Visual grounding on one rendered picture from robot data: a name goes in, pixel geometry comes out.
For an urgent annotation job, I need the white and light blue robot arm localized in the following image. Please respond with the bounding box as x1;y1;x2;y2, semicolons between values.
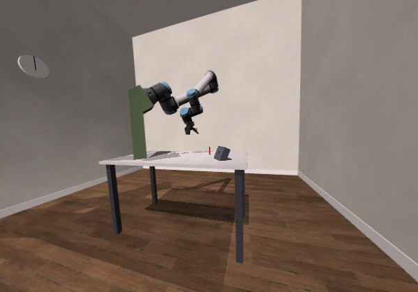
143;71;219;135

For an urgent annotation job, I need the dark grey sloped panel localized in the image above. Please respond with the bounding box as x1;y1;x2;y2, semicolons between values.
214;146;232;161

